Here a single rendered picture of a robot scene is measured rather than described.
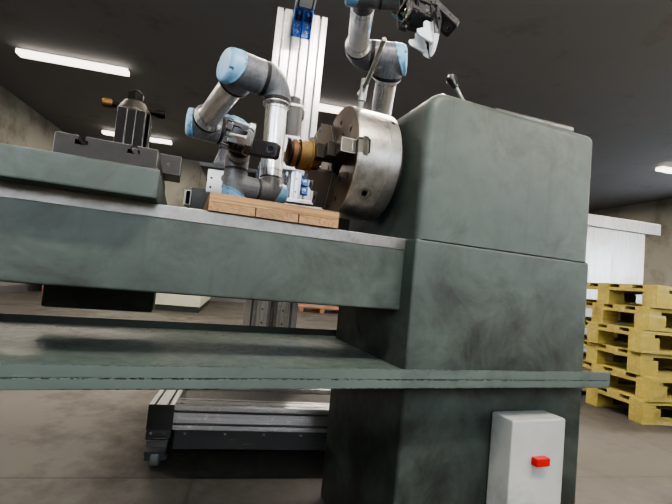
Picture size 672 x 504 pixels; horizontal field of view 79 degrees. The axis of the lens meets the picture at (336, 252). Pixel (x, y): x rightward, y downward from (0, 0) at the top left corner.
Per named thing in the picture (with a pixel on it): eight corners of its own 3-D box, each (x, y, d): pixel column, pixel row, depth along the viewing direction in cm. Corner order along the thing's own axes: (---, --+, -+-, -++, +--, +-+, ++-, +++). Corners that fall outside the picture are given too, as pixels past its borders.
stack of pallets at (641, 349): (667, 393, 376) (671, 293, 382) (792, 429, 290) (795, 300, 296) (546, 387, 349) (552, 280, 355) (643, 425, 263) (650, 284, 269)
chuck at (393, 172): (347, 216, 139) (364, 122, 135) (389, 228, 110) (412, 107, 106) (338, 215, 138) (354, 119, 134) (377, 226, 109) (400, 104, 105)
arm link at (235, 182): (257, 205, 134) (262, 172, 134) (224, 199, 127) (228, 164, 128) (248, 206, 140) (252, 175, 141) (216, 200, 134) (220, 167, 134)
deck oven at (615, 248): (654, 372, 489) (661, 224, 501) (578, 368, 465) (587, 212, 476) (564, 350, 624) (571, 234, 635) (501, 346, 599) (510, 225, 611)
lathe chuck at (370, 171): (338, 215, 138) (354, 119, 134) (377, 226, 109) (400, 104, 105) (312, 211, 135) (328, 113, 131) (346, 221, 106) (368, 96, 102)
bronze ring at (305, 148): (316, 145, 121) (286, 138, 117) (326, 138, 112) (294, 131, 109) (312, 176, 121) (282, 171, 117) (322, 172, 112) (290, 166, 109)
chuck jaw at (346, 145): (351, 152, 117) (369, 137, 106) (350, 169, 116) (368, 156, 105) (314, 144, 113) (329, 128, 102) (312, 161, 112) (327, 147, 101)
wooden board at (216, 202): (297, 237, 132) (298, 225, 132) (338, 228, 98) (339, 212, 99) (200, 224, 122) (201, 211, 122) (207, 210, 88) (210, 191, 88)
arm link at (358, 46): (343, 45, 166) (348, -38, 117) (370, 48, 166) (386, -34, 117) (340, 74, 166) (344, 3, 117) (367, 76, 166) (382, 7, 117)
